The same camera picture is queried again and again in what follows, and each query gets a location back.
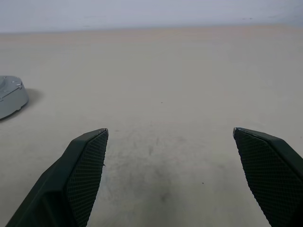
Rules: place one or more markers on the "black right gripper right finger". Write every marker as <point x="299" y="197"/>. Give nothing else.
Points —
<point x="267" y="165"/>

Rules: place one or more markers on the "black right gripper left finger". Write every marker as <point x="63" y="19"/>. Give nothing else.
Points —
<point x="71" y="170"/>

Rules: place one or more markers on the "silver motor lid circuit board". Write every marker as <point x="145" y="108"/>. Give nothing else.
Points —
<point x="9" y="88"/>

